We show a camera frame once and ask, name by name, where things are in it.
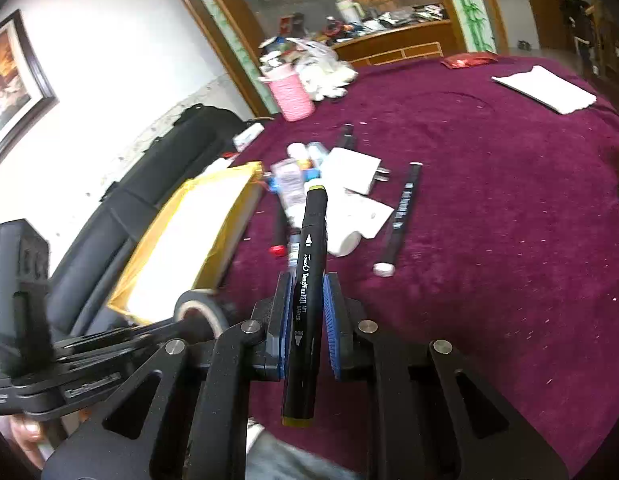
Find black marker yellow ends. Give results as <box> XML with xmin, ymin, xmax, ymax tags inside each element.
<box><xmin>282</xmin><ymin>184</ymin><xmax>328</xmax><ymax>428</ymax></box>

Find rose hand cream tube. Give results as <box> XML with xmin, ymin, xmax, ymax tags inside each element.
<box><xmin>326</xmin><ymin>186</ymin><xmax>394</xmax><ymax>257</ymax></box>

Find silver brown cream tube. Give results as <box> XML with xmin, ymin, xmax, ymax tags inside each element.
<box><xmin>271</xmin><ymin>158</ymin><xmax>306</xmax><ymax>228</ymax></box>

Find person's left hand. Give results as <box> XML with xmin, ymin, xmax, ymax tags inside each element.
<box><xmin>8</xmin><ymin>410</ymin><xmax>90</xmax><ymax>470</ymax></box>

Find black electrical tape roll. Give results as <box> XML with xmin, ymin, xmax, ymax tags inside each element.
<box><xmin>172</xmin><ymin>288</ymin><xmax>238</xmax><ymax>339</ymax></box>

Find black marker white cap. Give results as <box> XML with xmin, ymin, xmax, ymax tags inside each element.
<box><xmin>373</xmin><ymin>162</ymin><xmax>423</xmax><ymax>278</ymax></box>

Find yellow taped cardboard box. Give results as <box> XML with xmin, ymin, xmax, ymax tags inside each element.
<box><xmin>106</xmin><ymin>162</ymin><xmax>264</xmax><ymax>325</ymax></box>

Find maroon velvet tablecloth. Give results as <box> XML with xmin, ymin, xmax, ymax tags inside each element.
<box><xmin>240</xmin><ymin>58</ymin><xmax>619</xmax><ymax>479</ymax></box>

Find white power adapter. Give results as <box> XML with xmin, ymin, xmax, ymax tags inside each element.
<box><xmin>320</xmin><ymin>148</ymin><xmax>391</xmax><ymax>195</ymax></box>

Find blue battery pack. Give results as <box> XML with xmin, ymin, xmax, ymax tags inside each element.
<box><xmin>267</xmin><ymin>168</ymin><xmax>320</xmax><ymax>194</ymax></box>

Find white packet on sofa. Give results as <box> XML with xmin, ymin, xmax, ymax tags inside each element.
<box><xmin>232</xmin><ymin>122</ymin><xmax>265</xmax><ymax>153</ymax></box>

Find white bottle orange cap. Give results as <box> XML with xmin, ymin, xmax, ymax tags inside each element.
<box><xmin>286</xmin><ymin>142</ymin><xmax>313</xmax><ymax>170</ymax></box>

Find clear blue tube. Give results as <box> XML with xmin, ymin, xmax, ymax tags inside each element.
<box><xmin>306</xmin><ymin>141</ymin><xmax>330</xmax><ymax>168</ymax></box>

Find pink woven cup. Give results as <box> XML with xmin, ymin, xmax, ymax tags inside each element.
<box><xmin>259</xmin><ymin>64</ymin><xmax>315</xmax><ymax>122</ymax></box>

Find white folded paper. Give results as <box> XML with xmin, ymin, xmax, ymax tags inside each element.
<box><xmin>492</xmin><ymin>65</ymin><xmax>597</xmax><ymax>115</ymax></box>

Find red foil packet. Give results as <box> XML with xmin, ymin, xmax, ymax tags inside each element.
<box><xmin>441</xmin><ymin>52</ymin><xmax>499</xmax><ymax>70</ymax></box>

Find white plastic bag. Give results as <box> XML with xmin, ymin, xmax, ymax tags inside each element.
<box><xmin>260</xmin><ymin>37</ymin><xmax>359</xmax><ymax>102</ymax></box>

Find framed wall painting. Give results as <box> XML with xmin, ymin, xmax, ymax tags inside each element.
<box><xmin>0</xmin><ymin>10</ymin><xmax>58</xmax><ymax>165</ymax></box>

